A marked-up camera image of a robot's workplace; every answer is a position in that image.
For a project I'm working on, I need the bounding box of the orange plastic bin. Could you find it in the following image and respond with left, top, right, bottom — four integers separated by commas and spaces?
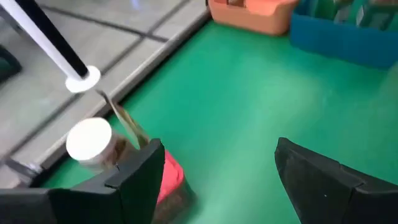
207, 0, 300, 36

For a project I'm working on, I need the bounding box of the white lid glass spice jar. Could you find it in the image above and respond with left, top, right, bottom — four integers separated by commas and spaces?
65, 117, 139, 174

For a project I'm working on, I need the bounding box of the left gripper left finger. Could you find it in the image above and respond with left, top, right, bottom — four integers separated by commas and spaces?
0, 138, 165, 224

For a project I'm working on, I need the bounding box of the blue plastic bin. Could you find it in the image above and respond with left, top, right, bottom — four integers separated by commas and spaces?
289, 0, 398, 70

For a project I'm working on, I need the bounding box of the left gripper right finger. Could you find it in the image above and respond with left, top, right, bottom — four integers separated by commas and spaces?
275, 137, 398, 224

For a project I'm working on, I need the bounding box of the green label glass spice jar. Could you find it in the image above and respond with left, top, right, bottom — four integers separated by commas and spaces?
356, 0, 398, 32
310, 0, 355, 24

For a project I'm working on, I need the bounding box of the red lid spice tin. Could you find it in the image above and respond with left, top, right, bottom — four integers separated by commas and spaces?
151, 149, 197, 224

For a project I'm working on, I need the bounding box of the white pole with round foot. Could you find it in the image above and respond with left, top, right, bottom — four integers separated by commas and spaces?
0, 0, 102, 94

